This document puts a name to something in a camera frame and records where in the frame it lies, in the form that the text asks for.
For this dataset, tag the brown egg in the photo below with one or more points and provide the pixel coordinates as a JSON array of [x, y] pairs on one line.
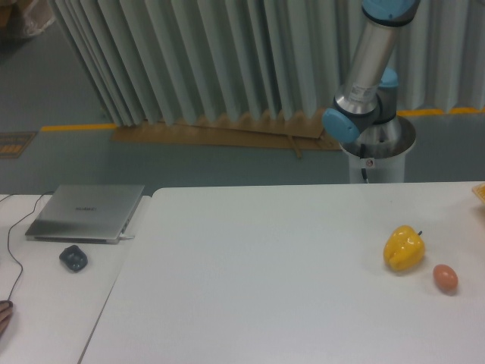
[[445, 278]]

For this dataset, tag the white usb plug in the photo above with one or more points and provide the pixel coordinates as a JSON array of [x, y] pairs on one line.
[[126, 237]]

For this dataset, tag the brown cardboard sheet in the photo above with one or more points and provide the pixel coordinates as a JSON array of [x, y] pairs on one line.
[[299, 133]]

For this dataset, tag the silver closed laptop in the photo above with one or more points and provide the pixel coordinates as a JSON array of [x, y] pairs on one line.
[[86, 213]]

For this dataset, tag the person's hand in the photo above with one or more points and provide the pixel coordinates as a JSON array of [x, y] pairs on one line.
[[6, 312]]

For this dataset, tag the pale green folding curtain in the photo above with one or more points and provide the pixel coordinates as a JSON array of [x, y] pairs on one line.
[[182, 60]]

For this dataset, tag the black small tray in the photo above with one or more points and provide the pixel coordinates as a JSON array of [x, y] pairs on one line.
[[73, 258]]

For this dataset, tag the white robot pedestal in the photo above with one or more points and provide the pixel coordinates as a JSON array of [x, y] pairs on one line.
[[372, 170]]

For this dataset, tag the yellow bell pepper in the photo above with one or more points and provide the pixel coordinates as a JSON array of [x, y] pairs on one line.
[[404, 249]]

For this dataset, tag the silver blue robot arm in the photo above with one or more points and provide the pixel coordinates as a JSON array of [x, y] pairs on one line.
[[363, 117]]

